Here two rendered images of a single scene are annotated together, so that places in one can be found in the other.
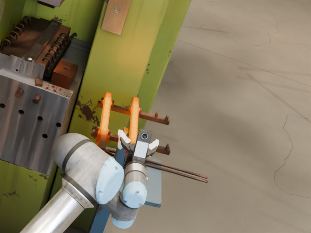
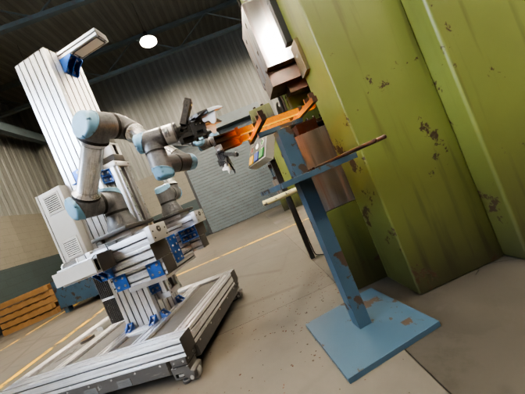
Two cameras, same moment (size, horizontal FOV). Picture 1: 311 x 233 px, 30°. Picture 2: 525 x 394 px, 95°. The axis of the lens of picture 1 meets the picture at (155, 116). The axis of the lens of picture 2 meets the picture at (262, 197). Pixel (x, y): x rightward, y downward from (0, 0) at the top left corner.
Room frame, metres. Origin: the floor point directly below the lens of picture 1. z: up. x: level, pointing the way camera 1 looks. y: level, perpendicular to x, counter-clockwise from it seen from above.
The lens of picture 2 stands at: (1.79, -0.95, 0.70)
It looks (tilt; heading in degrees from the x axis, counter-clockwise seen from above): 1 degrees down; 90
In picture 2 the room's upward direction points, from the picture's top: 23 degrees counter-clockwise
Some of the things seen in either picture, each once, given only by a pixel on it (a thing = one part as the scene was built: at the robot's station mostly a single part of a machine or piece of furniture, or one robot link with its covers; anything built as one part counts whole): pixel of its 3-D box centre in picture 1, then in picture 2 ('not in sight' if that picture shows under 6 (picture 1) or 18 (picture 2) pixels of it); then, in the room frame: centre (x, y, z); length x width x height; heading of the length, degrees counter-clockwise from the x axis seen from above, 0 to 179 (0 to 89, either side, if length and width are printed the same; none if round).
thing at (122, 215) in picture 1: (122, 207); (164, 164); (1.48, 0.00, 0.95); 0.11 x 0.08 x 0.11; 62
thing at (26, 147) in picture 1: (37, 94); (339, 162); (2.33, 0.57, 0.69); 0.56 x 0.38 x 0.45; 3
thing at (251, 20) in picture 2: not in sight; (284, 35); (2.32, 0.58, 1.56); 0.42 x 0.39 x 0.40; 3
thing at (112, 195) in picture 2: not in sight; (110, 200); (1.02, 0.37, 0.98); 0.13 x 0.12 x 0.14; 62
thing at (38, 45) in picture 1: (43, 39); not in sight; (2.32, 0.60, 0.99); 0.42 x 0.05 x 0.01; 3
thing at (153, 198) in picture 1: (116, 172); (301, 177); (1.97, 0.07, 0.70); 0.40 x 0.30 x 0.02; 101
